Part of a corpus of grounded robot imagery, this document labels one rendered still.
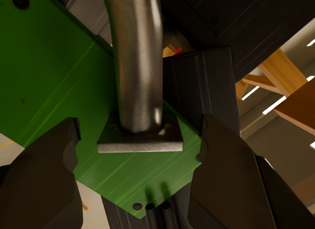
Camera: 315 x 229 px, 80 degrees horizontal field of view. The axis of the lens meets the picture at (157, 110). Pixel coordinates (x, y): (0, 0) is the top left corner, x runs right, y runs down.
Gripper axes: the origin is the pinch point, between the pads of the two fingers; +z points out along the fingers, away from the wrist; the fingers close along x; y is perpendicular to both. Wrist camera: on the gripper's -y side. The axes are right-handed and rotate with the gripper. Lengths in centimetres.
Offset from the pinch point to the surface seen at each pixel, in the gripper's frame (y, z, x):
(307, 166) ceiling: 297, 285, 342
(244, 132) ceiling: 384, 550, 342
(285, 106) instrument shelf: 21, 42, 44
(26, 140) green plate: 3.5, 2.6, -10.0
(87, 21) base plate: -4, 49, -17
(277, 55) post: 10, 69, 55
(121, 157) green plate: 5.5, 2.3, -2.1
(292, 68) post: 16, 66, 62
